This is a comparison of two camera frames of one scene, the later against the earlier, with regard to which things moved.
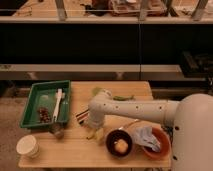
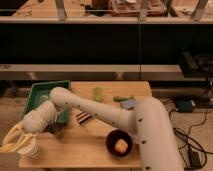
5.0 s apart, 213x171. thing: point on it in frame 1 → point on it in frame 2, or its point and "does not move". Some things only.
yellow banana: [97, 138] → [14, 146]
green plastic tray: [43, 95] does not move
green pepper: [123, 98] does not move
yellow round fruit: [121, 146] does not move
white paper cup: [27, 145] does not move
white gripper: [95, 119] → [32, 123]
